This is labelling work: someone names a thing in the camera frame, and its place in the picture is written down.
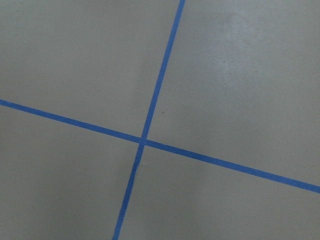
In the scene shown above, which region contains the brown paper mat blue grid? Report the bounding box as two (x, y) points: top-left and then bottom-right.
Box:
(0, 0), (320, 240)

